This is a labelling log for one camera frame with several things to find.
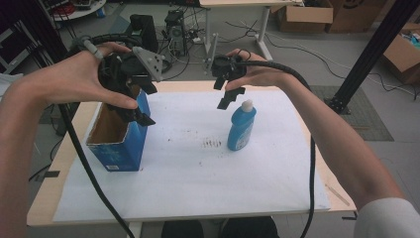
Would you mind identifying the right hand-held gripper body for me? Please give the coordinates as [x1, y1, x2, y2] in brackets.
[201, 33, 249, 83]

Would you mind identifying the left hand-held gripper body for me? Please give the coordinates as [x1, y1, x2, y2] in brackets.
[97, 46, 166, 122]

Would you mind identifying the blue bottle with white cap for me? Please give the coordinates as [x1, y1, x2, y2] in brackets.
[226, 99, 258, 153]

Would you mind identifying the person's right hand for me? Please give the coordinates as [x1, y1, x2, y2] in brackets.
[225, 49, 292, 92]

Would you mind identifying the person's left hand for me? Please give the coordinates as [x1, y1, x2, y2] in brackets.
[19, 42, 139, 112]

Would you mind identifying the black computer tower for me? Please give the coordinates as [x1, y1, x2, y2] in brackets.
[129, 13, 159, 55]

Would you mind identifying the white desk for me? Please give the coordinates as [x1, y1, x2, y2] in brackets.
[198, 0, 305, 62]

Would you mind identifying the round white table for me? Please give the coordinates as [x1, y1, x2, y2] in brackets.
[49, 0, 107, 23]

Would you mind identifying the white paper sheet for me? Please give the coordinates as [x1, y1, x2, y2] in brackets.
[52, 89, 332, 223]

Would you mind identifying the open brown cardboard box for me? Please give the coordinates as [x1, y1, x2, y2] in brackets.
[276, 0, 335, 34]

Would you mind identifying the black metal stand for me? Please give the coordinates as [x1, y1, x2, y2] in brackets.
[0, 0, 68, 65]

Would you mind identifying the white table leg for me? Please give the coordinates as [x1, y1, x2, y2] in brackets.
[127, 221, 144, 238]

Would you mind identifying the person's left leg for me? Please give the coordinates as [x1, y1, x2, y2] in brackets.
[160, 219, 205, 238]

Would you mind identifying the person's leg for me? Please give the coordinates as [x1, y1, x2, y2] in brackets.
[160, 219, 205, 238]
[220, 215, 282, 238]

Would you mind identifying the person's right leg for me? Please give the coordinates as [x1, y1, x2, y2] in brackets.
[220, 215, 282, 238]

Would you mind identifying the grey floor mat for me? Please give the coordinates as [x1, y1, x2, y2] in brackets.
[308, 84, 395, 143]

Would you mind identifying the large closed cardboard box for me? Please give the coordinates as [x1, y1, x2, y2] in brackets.
[325, 0, 388, 34]

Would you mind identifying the thin wooden stick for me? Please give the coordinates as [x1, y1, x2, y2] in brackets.
[324, 183, 352, 207]

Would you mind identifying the cardboard box with blue contents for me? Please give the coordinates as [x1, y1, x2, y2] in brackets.
[381, 22, 420, 85]

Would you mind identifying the white sleeve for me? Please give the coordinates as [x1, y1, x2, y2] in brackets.
[354, 196, 420, 238]

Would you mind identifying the grey cable plug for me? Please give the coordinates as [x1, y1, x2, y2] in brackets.
[80, 38, 105, 61]

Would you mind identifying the open-frame computer tower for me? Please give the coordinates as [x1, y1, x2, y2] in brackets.
[163, 9, 188, 58]

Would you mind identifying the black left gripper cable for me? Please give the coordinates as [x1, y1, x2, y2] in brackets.
[57, 34, 144, 238]

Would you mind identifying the black floor cable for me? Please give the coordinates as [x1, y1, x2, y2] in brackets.
[227, 19, 418, 97]

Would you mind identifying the black cable beside table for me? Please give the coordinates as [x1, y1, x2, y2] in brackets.
[28, 138, 64, 182]

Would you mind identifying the grey metal frame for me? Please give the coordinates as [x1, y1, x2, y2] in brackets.
[0, 26, 32, 74]

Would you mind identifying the black metal post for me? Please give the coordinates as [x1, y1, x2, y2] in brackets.
[324, 0, 420, 115]

